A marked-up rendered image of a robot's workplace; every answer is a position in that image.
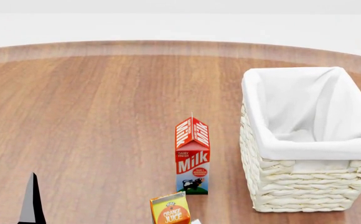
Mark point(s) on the black grey left gripper finger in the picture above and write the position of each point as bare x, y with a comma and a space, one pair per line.
31, 205

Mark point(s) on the cream woven wicker basket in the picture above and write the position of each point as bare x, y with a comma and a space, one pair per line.
292, 191

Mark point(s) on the white cloth basket liner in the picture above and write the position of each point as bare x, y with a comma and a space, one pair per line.
292, 98

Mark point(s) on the orange juice carton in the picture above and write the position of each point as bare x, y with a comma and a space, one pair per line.
169, 210

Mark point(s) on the small white grey box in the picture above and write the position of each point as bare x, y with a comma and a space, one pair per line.
196, 221

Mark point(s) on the red white milk carton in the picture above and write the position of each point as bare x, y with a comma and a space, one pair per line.
193, 161

